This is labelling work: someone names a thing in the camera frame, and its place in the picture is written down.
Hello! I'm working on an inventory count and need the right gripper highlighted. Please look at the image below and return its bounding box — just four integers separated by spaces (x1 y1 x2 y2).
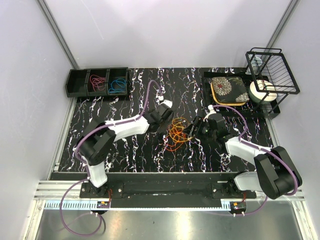
182 116 217 142

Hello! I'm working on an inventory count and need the yellow cable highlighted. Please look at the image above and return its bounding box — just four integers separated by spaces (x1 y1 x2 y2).
168 117 191 145

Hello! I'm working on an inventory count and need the blue cable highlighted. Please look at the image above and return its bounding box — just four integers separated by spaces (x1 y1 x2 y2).
108 78 126 94

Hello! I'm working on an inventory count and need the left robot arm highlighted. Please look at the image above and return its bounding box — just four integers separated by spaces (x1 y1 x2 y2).
74 99 173 198

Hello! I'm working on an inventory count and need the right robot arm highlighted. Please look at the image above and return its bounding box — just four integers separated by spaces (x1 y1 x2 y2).
183 113 303 200

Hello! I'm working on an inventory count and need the floral square plate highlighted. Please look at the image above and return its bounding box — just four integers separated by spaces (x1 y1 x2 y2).
210 76 250 107

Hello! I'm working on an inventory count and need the black tray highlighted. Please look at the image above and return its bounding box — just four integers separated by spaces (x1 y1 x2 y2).
203 71 281 118

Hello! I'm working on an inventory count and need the black three-compartment bin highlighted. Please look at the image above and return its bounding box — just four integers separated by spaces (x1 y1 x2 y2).
65 67 132 98

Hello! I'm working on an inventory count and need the white green bowl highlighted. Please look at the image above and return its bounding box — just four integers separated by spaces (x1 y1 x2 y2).
248 79 278 104

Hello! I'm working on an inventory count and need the glass cup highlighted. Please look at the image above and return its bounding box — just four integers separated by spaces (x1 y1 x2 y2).
245 54 263 75

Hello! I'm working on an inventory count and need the orange cable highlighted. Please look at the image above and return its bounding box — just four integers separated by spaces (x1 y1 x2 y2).
163 117 192 152

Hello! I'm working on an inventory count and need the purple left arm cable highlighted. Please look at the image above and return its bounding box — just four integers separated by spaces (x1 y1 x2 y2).
59 79 165 237

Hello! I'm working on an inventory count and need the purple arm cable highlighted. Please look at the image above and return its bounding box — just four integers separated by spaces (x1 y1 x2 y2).
212 104 303 218
59 79 165 237

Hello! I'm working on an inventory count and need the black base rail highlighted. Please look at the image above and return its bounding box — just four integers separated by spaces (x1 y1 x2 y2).
79 172 257 199

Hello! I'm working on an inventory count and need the pink cable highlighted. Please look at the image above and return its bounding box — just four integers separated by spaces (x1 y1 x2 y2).
89 74 107 92

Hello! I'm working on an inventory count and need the black wire dish rack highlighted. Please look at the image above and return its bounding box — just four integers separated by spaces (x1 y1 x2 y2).
245 47 300 114

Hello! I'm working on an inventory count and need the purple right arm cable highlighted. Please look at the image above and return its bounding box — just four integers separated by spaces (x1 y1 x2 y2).
212 104 303 218

